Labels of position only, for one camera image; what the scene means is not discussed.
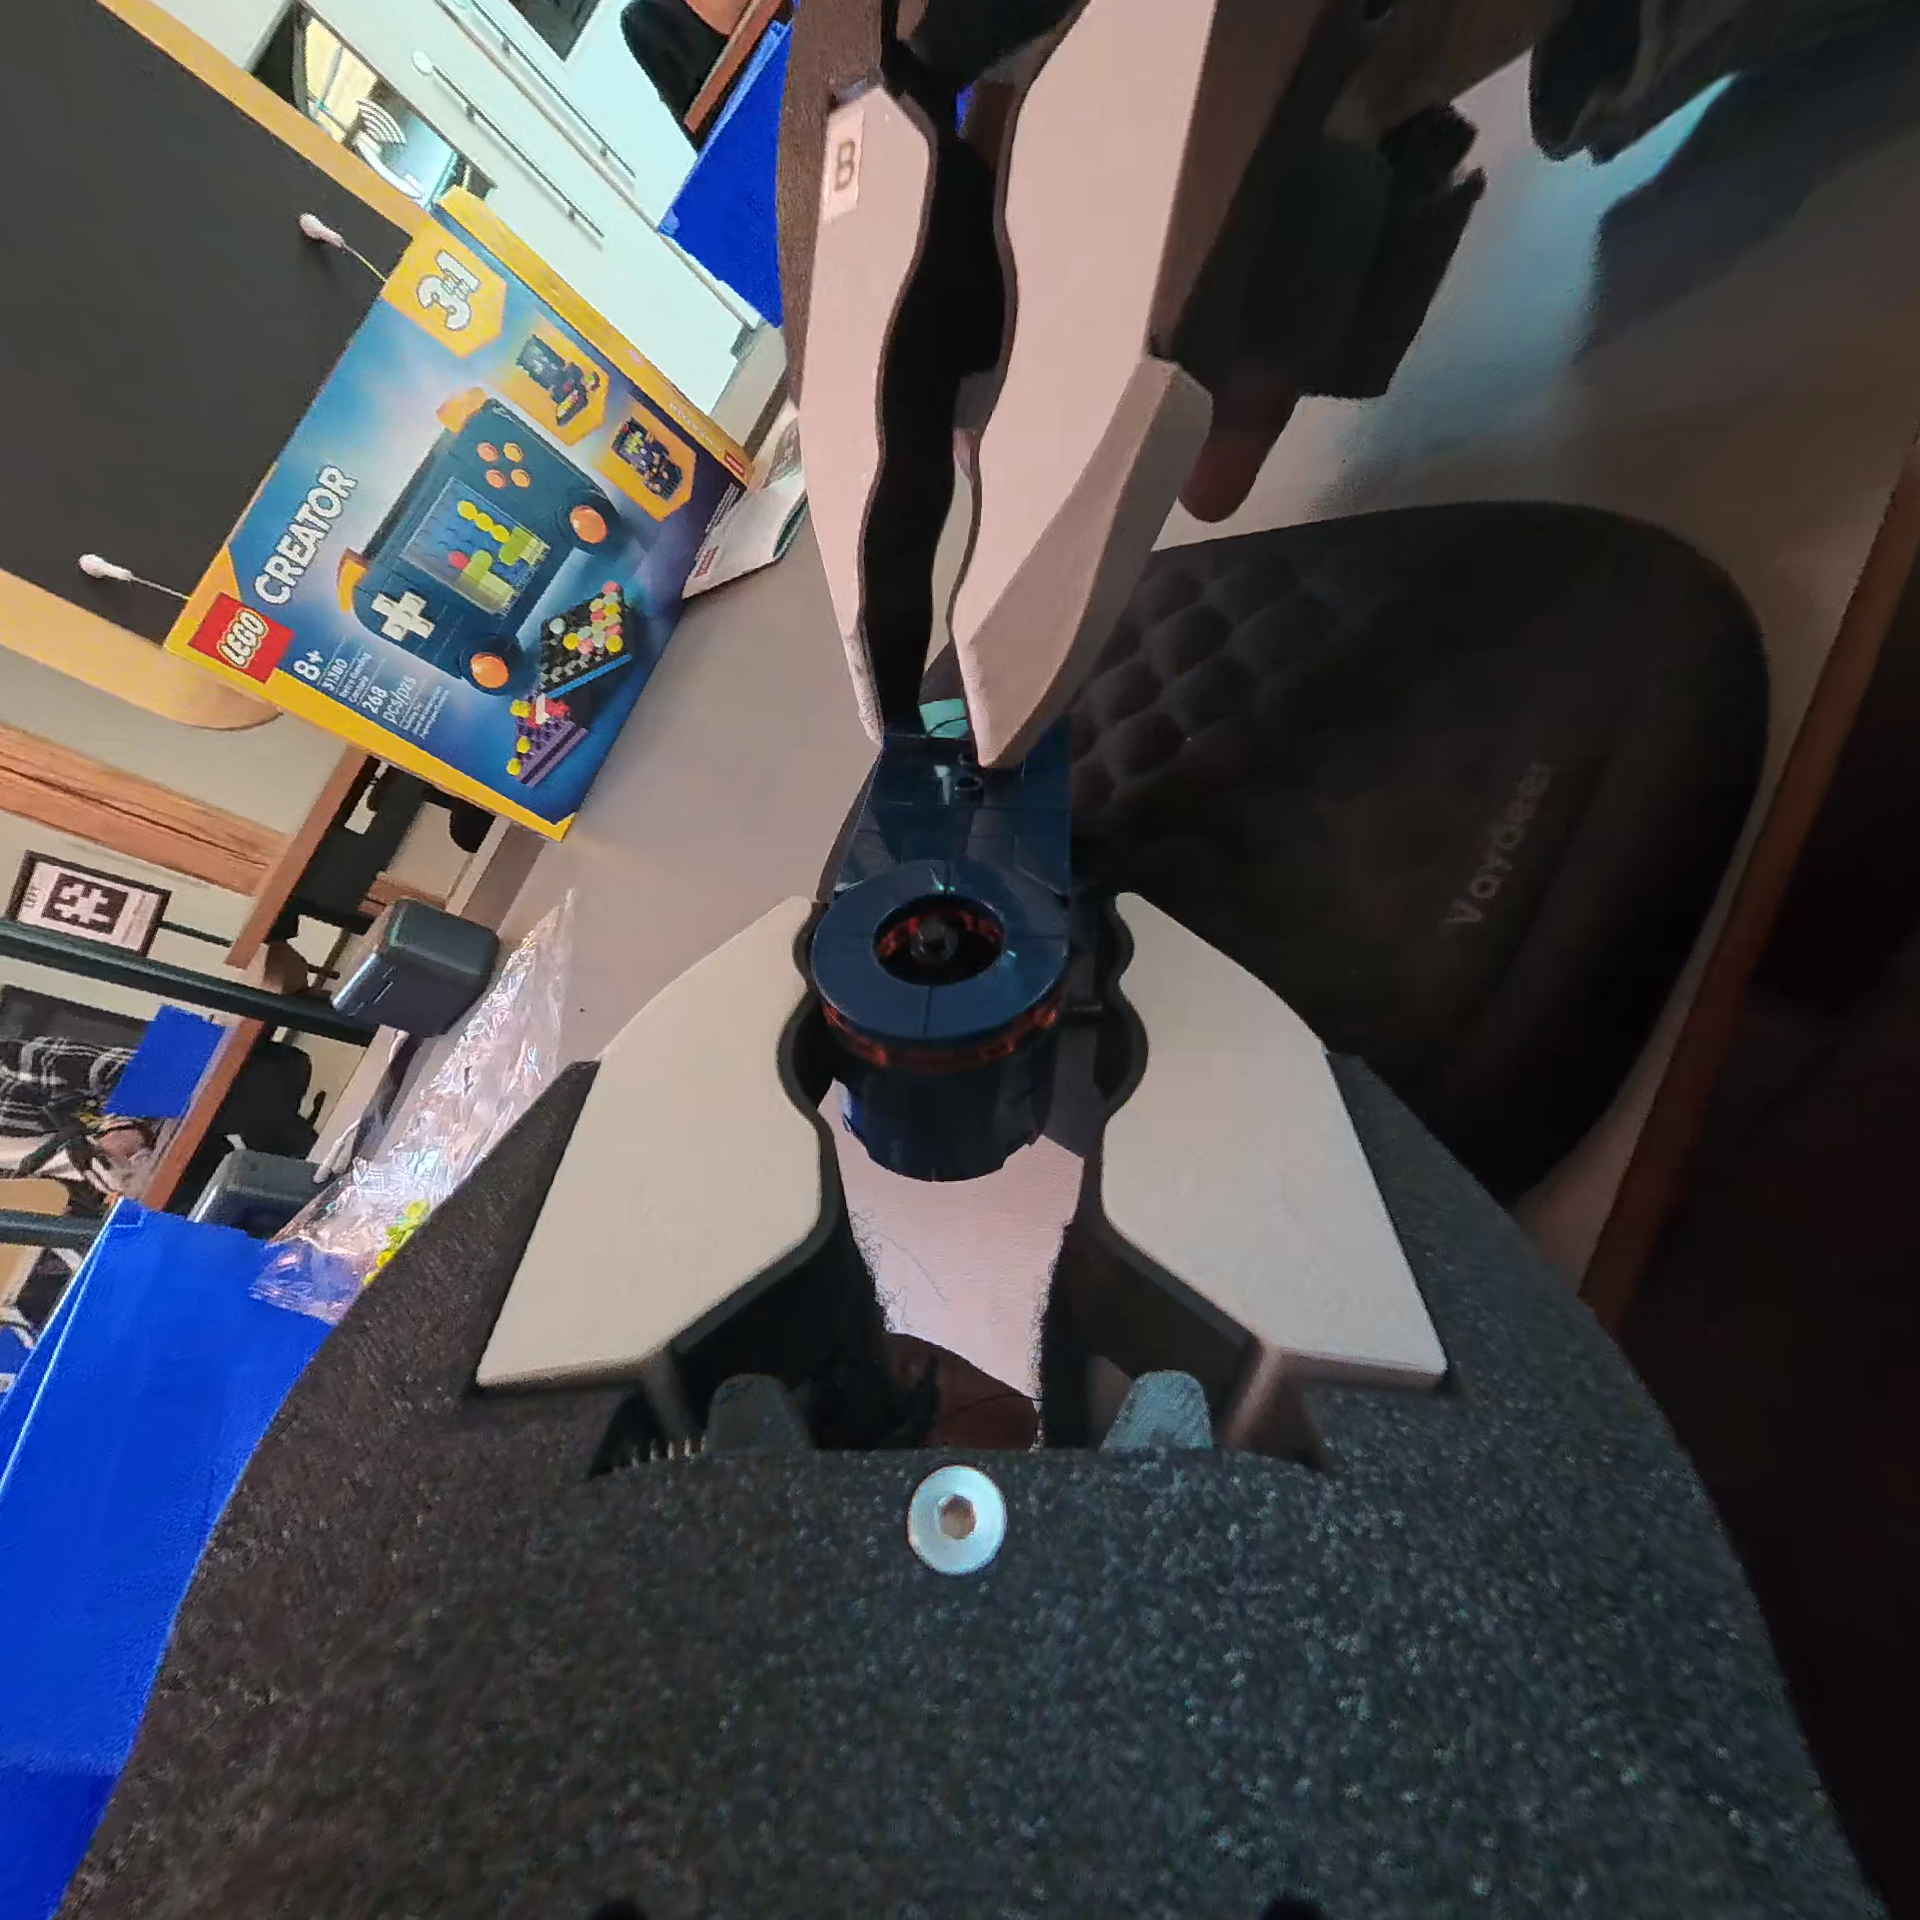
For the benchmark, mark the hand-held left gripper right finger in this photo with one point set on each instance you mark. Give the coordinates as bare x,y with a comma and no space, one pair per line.
1260,1185

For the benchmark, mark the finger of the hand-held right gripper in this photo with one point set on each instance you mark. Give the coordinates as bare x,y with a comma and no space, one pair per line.
1095,374
840,331

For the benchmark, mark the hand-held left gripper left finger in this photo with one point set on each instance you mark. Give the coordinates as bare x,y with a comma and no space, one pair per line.
675,1185

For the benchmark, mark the small teal brick piece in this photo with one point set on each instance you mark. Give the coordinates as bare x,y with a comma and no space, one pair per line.
945,717

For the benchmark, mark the blue storage bin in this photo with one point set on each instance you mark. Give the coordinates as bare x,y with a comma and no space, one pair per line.
735,194
120,1501

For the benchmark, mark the person's right hand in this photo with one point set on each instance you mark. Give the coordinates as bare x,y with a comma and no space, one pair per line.
1334,254

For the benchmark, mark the thin folded instruction booklet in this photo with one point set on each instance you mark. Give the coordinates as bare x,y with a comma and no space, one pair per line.
750,524

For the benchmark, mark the clear plastic bag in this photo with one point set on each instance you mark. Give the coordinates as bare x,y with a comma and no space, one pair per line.
450,1081

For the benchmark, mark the colourful brick set box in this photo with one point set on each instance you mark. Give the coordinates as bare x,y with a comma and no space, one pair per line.
450,524

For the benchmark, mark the black quilted pad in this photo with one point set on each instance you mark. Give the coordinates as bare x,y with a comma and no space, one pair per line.
1424,751

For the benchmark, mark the blue paper piece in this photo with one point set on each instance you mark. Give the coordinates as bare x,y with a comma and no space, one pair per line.
164,1058

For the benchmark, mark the black white marker sign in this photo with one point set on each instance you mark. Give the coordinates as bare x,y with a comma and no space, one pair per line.
86,902

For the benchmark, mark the black panel with wooden frame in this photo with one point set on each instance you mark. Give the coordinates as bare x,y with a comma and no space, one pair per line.
150,300

